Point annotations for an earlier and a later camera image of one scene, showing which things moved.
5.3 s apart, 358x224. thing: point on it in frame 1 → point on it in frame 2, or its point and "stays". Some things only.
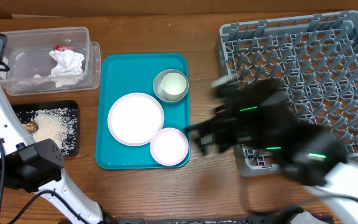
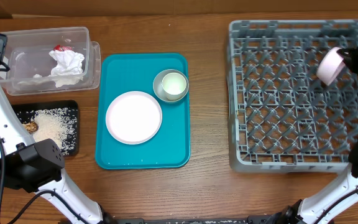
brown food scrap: (32, 127) stays
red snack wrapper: (59, 47) stays
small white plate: (168, 146) → (331, 66)
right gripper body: (219, 130) → (353, 59)
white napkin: (68, 68) stays
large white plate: (134, 117) stays
